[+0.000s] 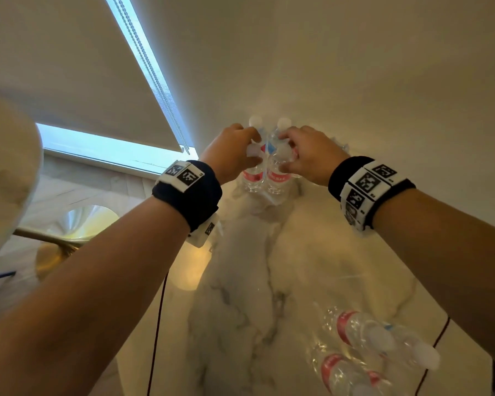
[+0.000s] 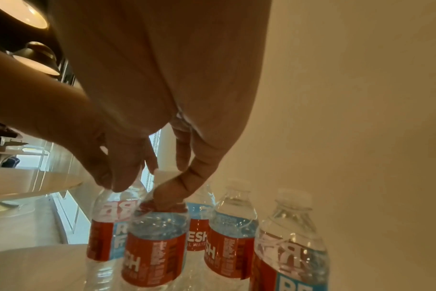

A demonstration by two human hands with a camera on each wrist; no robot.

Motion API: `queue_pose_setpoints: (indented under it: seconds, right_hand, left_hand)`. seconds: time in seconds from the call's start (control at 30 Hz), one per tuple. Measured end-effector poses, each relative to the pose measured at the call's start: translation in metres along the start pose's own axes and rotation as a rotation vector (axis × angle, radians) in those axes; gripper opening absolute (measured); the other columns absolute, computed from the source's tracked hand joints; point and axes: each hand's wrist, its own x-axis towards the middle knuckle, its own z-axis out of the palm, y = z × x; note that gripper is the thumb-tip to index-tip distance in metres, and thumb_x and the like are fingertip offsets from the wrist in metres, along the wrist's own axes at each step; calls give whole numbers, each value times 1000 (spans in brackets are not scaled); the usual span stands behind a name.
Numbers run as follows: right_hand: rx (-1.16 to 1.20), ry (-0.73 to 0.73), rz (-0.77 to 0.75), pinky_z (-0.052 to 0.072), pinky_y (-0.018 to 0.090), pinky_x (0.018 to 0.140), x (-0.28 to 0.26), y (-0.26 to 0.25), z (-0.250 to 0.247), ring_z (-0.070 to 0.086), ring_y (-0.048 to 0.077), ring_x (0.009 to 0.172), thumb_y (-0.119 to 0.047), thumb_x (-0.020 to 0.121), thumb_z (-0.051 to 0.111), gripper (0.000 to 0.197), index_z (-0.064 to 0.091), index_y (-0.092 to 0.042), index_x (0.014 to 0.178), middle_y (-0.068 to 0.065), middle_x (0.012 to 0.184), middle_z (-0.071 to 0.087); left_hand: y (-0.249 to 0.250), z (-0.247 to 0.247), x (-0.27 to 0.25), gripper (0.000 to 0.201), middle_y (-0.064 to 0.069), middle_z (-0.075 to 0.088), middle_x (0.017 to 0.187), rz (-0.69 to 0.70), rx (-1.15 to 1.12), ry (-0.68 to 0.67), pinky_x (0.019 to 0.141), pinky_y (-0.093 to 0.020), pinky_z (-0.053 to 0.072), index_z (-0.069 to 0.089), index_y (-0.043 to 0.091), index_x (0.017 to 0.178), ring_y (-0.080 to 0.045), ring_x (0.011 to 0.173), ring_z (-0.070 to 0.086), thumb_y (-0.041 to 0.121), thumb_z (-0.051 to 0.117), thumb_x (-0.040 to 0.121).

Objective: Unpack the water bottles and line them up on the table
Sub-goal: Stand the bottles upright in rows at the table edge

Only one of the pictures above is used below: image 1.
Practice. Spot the person's left hand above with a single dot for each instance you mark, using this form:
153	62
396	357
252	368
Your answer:
227	154

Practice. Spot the person's right hand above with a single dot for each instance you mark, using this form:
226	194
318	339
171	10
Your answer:
317	156

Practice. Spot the person's left forearm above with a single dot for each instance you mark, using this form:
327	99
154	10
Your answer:
86	305

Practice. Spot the black left wristband with markers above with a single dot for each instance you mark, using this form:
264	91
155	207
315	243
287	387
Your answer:
194	197

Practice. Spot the black wristband with markers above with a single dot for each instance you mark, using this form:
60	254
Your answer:
194	197
367	185

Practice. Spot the black right wristband with markers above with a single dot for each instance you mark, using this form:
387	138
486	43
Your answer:
367	185

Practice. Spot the beige roller blind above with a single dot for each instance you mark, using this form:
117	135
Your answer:
354	57
57	57

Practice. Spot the white marble table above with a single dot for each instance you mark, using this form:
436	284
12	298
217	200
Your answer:
247	284

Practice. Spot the gold table base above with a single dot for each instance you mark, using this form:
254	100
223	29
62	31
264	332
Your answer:
45	239

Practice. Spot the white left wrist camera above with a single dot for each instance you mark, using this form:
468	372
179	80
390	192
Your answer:
204	231

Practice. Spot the white window frame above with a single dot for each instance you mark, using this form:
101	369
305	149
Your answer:
103	160

